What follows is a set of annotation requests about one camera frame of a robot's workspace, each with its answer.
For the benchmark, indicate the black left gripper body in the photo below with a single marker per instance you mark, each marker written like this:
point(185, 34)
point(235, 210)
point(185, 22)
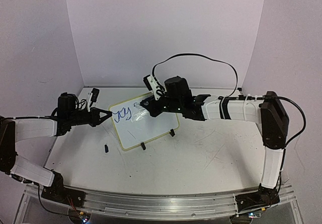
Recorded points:
point(91, 121)

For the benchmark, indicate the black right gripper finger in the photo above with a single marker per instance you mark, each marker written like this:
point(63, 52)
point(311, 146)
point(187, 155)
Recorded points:
point(154, 111)
point(149, 102)

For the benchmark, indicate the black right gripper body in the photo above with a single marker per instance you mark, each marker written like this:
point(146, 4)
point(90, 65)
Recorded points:
point(171, 105)

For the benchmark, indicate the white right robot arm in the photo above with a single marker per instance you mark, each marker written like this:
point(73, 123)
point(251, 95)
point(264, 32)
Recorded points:
point(267, 112)

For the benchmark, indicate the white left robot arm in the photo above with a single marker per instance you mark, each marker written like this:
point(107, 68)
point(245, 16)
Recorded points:
point(70, 112)

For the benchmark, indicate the yellow-framed whiteboard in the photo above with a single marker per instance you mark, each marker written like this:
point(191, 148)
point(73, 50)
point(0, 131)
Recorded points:
point(134, 125)

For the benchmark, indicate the black whiteboard stand foot right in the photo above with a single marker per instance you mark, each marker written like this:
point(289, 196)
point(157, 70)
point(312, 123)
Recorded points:
point(172, 133)

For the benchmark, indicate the black whiteboard stand foot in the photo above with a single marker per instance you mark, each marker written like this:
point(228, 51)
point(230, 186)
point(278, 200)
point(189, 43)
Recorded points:
point(143, 146)
point(172, 133)

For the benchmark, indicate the black whiteboard stand foot left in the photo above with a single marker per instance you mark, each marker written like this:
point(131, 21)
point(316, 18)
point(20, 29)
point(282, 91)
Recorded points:
point(143, 146)

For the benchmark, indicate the left circuit board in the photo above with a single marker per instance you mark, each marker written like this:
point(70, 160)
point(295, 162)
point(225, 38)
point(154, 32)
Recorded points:
point(79, 217)

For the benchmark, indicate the circuit board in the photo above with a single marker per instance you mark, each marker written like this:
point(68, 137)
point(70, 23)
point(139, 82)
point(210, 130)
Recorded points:
point(79, 217)
point(255, 214)

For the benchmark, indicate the right circuit board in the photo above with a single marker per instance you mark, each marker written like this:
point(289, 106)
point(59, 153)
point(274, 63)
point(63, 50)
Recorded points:
point(255, 214)

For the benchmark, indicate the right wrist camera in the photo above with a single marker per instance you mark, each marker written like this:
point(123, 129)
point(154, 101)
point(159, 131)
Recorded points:
point(154, 86)

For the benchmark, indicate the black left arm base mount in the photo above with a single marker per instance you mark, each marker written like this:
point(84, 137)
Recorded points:
point(57, 192)

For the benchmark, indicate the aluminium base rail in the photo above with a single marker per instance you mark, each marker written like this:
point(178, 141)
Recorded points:
point(178, 207)

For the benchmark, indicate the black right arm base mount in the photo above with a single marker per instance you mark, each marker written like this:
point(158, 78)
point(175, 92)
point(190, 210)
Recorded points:
point(263, 197)

